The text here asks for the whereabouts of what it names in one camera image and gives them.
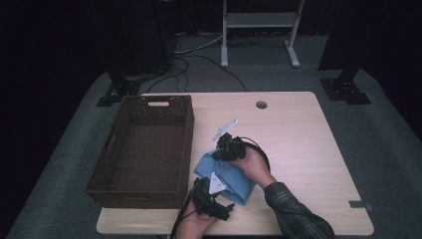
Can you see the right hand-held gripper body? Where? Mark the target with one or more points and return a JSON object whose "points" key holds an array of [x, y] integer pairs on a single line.
{"points": [[234, 147]]}

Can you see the white metal stand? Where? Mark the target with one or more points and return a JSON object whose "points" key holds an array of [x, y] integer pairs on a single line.
{"points": [[260, 20]]}

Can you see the black metal stand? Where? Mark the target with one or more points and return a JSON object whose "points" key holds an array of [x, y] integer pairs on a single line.
{"points": [[121, 89], [345, 89]]}

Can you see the light blue shirt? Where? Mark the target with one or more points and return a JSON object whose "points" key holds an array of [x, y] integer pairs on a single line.
{"points": [[234, 184]]}

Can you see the person's left hand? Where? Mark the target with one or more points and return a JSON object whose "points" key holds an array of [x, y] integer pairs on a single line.
{"points": [[194, 225]]}

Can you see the brown wicker basket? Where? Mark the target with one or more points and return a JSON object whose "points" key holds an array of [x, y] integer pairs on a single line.
{"points": [[149, 139]]}

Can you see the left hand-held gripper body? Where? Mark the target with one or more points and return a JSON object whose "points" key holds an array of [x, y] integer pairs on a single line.
{"points": [[205, 199]]}

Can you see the person's right hand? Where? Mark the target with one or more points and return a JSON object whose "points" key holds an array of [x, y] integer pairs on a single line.
{"points": [[255, 167]]}

